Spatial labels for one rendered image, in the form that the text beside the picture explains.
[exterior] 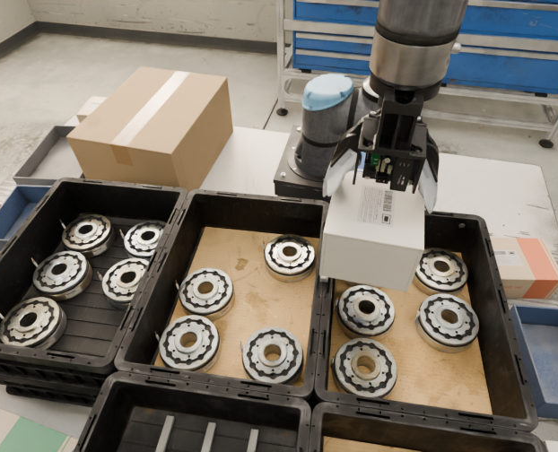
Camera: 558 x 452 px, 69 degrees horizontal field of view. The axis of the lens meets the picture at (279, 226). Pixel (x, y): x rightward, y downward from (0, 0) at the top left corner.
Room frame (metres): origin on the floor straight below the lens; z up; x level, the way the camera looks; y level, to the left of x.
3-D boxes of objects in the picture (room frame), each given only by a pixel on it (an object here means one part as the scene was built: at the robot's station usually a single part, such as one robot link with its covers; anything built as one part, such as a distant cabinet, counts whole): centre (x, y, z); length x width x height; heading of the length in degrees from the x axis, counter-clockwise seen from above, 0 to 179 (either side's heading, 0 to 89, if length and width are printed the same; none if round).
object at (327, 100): (0.89, -0.13, 0.97); 0.13 x 0.12 x 0.14; 75
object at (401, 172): (0.38, -0.13, 1.25); 0.09 x 0.08 x 0.12; 165
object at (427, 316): (0.36, -0.30, 0.86); 0.10 x 0.10 x 0.01
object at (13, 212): (0.75, 0.66, 0.74); 0.20 x 0.15 x 0.07; 175
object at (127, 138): (1.04, 0.35, 0.80); 0.40 x 0.30 x 0.20; 164
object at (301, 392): (0.42, 0.07, 0.92); 0.40 x 0.30 x 0.02; 170
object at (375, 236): (0.41, -0.14, 1.09); 0.20 x 0.12 x 0.09; 165
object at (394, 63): (0.39, -0.14, 1.33); 0.08 x 0.08 x 0.05
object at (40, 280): (0.49, 0.44, 0.86); 0.10 x 0.10 x 0.01
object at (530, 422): (0.37, -0.22, 0.92); 0.40 x 0.30 x 0.02; 170
